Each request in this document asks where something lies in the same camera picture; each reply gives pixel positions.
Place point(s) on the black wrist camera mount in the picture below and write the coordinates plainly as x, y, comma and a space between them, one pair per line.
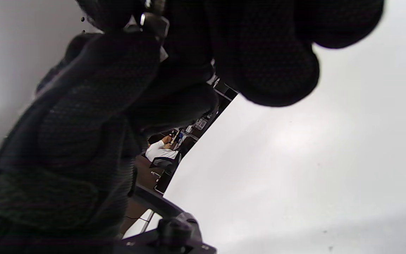
174, 231

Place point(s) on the black office chair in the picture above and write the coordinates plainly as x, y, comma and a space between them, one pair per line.
164, 164

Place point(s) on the computer monitor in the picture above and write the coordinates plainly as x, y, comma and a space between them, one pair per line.
179, 136

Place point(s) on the person's right hand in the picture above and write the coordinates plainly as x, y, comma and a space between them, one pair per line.
93, 106

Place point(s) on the cluttered background desk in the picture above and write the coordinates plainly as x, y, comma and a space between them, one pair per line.
203, 121

